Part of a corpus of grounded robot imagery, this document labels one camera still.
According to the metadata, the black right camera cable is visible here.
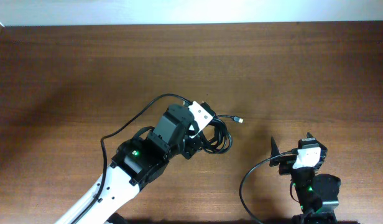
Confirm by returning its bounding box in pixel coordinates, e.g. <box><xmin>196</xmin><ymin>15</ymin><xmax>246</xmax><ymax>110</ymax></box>
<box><xmin>239</xmin><ymin>149</ymin><xmax>300</xmax><ymax>224</ymax></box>

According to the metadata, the black left camera cable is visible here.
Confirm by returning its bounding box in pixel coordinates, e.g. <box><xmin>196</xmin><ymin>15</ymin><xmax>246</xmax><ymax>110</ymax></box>
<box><xmin>70</xmin><ymin>93</ymin><xmax>194</xmax><ymax>224</ymax></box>

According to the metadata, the black camera cable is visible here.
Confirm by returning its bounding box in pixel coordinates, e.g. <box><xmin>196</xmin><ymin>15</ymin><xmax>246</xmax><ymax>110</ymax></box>
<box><xmin>70</xmin><ymin>93</ymin><xmax>194</xmax><ymax>224</ymax></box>
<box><xmin>239</xmin><ymin>149</ymin><xmax>300</xmax><ymax>224</ymax></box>

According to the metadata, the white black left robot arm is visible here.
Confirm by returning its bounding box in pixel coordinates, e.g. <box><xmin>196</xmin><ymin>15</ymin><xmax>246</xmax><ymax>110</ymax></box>
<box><xmin>58</xmin><ymin>101</ymin><xmax>213</xmax><ymax>223</ymax></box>

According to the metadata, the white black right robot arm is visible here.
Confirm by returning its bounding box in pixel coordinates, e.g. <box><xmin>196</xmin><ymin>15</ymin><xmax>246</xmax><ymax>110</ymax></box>
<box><xmin>269</xmin><ymin>133</ymin><xmax>341</xmax><ymax>224</ymax></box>

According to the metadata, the black usb cable bundle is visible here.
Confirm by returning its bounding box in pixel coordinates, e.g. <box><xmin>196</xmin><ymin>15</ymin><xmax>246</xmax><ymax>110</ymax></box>
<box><xmin>200</xmin><ymin>114</ymin><xmax>244</xmax><ymax>155</ymax></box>

